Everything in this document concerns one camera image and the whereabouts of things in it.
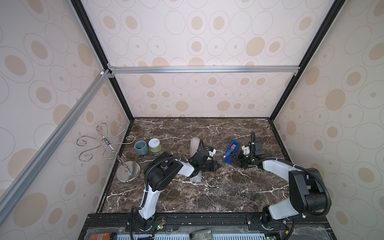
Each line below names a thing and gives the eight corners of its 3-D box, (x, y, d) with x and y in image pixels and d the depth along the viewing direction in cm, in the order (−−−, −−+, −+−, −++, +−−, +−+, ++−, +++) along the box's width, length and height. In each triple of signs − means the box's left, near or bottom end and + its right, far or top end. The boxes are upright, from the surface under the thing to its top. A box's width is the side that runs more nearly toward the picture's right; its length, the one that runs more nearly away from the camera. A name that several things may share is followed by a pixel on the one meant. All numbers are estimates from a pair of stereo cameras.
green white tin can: (149, 152, 102) (147, 147, 97) (151, 143, 107) (149, 138, 102) (160, 152, 102) (158, 147, 97) (162, 143, 107) (160, 138, 102)
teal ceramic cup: (136, 154, 101) (132, 148, 95) (138, 146, 105) (135, 140, 100) (147, 154, 101) (145, 148, 95) (149, 146, 105) (147, 140, 100)
